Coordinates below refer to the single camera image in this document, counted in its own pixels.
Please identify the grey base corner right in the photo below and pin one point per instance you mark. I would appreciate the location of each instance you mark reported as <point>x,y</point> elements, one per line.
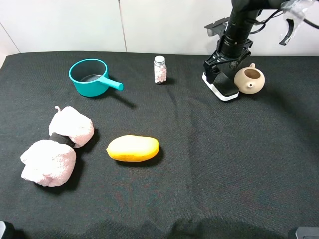
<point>307,233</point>

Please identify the pink towel with black band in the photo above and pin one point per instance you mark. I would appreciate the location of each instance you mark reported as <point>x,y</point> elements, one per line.
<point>50,162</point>

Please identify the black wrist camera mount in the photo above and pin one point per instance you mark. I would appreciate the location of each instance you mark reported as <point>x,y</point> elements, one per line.
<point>217,27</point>

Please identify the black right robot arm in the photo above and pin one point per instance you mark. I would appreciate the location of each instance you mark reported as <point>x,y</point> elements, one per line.
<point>234,43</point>

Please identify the black tablecloth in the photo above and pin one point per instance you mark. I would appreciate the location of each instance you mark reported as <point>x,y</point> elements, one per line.
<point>244,169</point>

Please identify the glass jar of pink candies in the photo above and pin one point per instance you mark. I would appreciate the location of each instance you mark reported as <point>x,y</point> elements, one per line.
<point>160,69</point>

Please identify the teal saucepan with handle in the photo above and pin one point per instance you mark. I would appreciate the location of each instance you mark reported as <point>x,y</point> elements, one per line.
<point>90,77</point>

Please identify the beige ceramic teapot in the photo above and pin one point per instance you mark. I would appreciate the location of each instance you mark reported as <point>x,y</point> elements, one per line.
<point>249,80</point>

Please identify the yellow mango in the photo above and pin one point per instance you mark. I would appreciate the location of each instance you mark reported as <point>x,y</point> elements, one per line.
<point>131,148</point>

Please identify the black and white board eraser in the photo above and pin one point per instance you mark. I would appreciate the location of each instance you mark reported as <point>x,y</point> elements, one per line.
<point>222,86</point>

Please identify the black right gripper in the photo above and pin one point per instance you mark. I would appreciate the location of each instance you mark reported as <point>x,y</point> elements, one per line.
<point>210,65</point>

